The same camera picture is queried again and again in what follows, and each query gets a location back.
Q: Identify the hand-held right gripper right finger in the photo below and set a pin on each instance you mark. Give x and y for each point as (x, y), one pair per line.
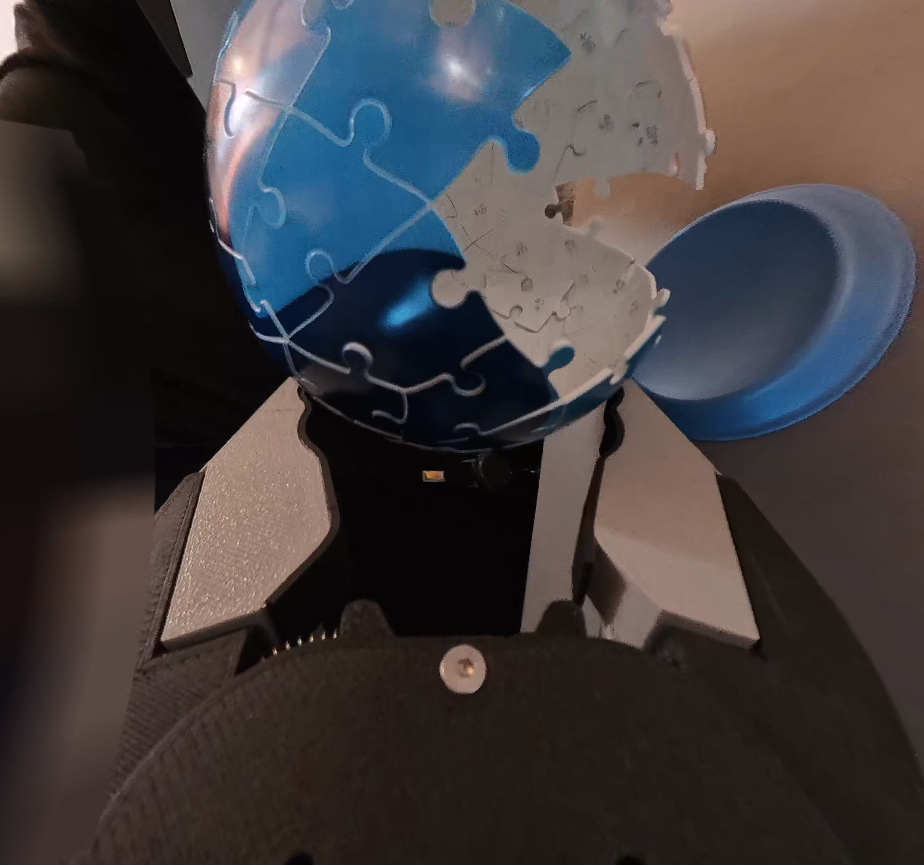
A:
(671, 518)

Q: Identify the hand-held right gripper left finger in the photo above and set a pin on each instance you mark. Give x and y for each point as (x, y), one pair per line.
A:
(252, 518)

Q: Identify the blue puzzle ball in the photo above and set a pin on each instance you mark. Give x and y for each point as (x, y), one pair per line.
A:
(361, 157)

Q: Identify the blue round ball stand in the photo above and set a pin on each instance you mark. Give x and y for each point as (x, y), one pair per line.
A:
(758, 302)

